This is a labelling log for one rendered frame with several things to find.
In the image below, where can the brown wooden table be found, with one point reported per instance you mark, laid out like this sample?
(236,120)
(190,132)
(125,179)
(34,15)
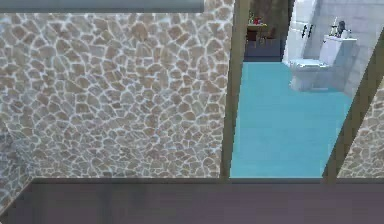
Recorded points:
(254,31)

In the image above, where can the brown wooden chair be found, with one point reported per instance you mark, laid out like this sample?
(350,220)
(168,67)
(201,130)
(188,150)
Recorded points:
(269,37)

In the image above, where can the red object on table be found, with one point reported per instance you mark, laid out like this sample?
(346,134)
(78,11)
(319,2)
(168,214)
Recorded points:
(256,21)

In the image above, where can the pale candle stick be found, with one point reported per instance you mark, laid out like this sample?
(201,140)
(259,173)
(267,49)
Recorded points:
(333,27)

